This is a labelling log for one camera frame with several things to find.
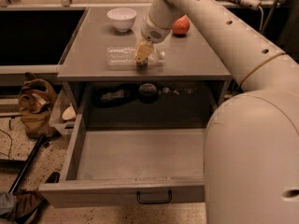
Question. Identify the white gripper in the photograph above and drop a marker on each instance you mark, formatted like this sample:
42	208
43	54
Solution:
151	32

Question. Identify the clear plastic water bottle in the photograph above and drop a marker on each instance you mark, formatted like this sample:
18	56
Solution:
124	57

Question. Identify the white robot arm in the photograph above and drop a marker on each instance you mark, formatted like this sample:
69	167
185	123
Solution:
251	150

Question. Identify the black object behind drawer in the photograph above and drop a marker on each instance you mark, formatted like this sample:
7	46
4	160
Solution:
109	97

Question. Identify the grey counter cabinet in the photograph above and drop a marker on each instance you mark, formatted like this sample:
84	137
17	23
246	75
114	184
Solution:
189	75

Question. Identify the grey open drawer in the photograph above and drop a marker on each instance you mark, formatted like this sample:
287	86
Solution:
106	168

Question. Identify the white ceramic bowl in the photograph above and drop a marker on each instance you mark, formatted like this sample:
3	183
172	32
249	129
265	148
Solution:
122	18

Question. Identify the black tape roll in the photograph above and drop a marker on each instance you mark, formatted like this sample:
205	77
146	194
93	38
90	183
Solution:
148	93

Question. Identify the red apple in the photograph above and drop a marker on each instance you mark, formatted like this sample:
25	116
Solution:
181	26

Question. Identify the brown fabric bag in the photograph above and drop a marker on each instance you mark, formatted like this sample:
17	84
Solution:
36	102

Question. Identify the black pole on floor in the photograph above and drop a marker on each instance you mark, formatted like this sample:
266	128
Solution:
17	182

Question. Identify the black drawer handle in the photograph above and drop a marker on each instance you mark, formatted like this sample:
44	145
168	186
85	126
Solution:
154	197

